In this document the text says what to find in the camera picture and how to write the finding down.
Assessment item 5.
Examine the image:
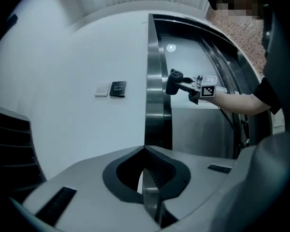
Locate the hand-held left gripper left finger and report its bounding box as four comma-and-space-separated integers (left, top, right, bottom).
22, 145, 160, 232

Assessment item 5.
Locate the black exit button panel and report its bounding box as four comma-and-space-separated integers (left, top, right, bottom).
109, 80, 128, 99

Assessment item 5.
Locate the dark grey cleaning cloth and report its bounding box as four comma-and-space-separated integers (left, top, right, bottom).
166, 69, 184, 96

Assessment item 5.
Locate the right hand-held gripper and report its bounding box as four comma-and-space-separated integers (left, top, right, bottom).
177, 74, 218, 106

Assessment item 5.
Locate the person's right forearm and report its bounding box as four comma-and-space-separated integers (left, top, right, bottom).
214, 90, 273, 117

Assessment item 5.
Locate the person's black clothing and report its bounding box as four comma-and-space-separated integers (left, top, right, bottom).
252, 8, 290, 135

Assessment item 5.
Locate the glass door with frosted stripes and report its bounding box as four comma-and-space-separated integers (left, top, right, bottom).
159, 32, 251, 159

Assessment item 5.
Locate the white locker cabinet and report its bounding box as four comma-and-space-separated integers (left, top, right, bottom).
270, 110, 286, 130

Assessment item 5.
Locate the white wall light switch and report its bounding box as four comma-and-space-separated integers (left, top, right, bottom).
94, 83, 110, 98

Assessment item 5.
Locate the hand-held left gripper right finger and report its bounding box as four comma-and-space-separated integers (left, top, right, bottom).
144, 145, 237, 229

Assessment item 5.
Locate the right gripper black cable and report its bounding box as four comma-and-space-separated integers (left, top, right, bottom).
217, 106, 251, 149

